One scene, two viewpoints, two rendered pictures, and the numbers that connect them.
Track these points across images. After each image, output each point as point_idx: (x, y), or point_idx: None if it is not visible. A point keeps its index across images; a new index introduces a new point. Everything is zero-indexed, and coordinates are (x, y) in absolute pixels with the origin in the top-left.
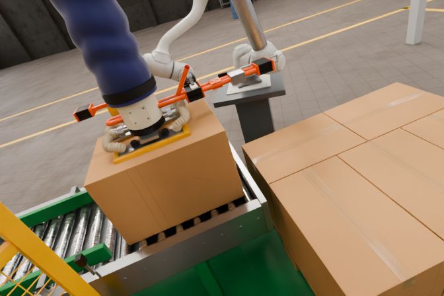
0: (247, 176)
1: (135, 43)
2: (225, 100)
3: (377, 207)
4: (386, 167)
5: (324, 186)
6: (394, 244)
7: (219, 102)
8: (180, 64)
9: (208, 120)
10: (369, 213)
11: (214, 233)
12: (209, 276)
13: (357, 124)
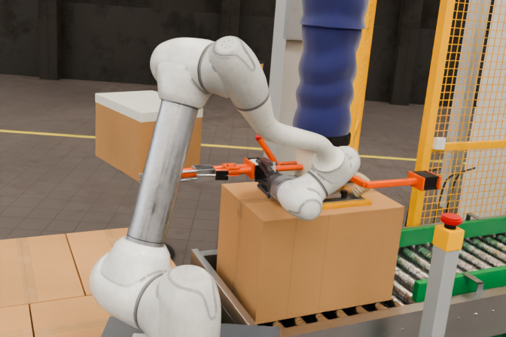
0: (210, 268)
1: (296, 92)
2: (248, 327)
3: (90, 253)
4: (47, 275)
5: None
6: (100, 238)
7: (264, 326)
8: (297, 177)
9: (243, 193)
10: (100, 252)
11: None
12: None
13: (13, 328)
